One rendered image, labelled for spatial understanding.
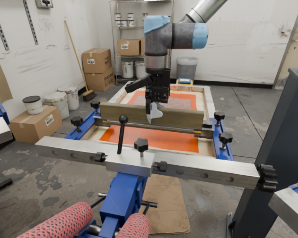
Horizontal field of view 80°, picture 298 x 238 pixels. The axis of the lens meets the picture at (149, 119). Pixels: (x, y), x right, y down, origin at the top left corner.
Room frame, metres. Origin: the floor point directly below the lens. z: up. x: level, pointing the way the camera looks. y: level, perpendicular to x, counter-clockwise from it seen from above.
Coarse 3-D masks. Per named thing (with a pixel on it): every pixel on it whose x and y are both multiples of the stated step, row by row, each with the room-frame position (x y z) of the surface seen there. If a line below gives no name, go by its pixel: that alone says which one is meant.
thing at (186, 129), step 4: (108, 120) 0.63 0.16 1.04; (112, 120) 0.63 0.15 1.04; (116, 120) 0.63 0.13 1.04; (128, 124) 0.61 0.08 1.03; (132, 124) 0.60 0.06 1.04; (136, 124) 0.60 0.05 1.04; (140, 124) 0.60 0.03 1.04; (144, 124) 0.60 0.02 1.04; (148, 124) 0.60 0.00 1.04; (152, 124) 0.60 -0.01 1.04; (156, 124) 0.60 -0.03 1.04; (160, 128) 0.58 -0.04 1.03; (164, 128) 0.58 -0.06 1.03; (168, 128) 0.58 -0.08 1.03; (172, 128) 0.57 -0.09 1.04; (176, 128) 0.57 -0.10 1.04; (180, 128) 0.57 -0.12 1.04; (184, 128) 0.57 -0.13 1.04; (188, 128) 0.57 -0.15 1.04; (192, 128) 0.57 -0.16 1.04
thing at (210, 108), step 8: (176, 88) 1.20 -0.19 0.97; (184, 88) 1.19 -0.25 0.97; (192, 88) 1.18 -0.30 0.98; (200, 88) 1.17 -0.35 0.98; (208, 88) 1.14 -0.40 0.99; (120, 96) 1.02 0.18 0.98; (208, 96) 1.00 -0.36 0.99; (208, 104) 0.89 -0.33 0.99; (208, 112) 0.79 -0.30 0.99; (96, 128) 0.70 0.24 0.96; (88, 136) 0.62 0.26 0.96; (112, 144) 0.53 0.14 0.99; (168, 152) 0.49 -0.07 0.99; (176, 152) 0.49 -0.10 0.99
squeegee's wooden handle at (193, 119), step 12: (108, 108) 0.64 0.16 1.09; (120, 108) 0.63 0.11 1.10; (132, 108) 0.62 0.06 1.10; (144, 108) 0.61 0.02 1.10; (168, 108) 0.61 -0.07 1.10; (132, 120) 0.62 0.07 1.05; (144, 120) 0.61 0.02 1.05; (156, 120) 0.60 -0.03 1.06; (168, 120) 0.59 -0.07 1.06; (180, 120) 0.58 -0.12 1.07; (192, 120) 0.57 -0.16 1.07
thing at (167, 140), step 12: (180, 96) 1.09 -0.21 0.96; (192, 96) 1.09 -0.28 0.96; (180, 108) 0.91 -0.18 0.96; (192, 108) 0.91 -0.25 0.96; (156, 132) 0.67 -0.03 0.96; (168, 132) 0.67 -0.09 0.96; (156, 144) 0.58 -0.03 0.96; (168, 144) 0.58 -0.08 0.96; (180, 144) 0.58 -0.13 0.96; (192, 144) 0.58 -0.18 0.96
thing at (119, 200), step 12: (120, 180) 0.32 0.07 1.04; (132, 180) 0.32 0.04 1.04; (108, 192) 0.28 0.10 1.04; (120, 192) 0.28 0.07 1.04; (132, 192) 0.28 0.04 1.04; (108, 204) 0.25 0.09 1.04; (120, 204) 0.25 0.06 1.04; (132, 204) 0.27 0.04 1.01; (108, 216) 0.23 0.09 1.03; (120, 216) 0.23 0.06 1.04
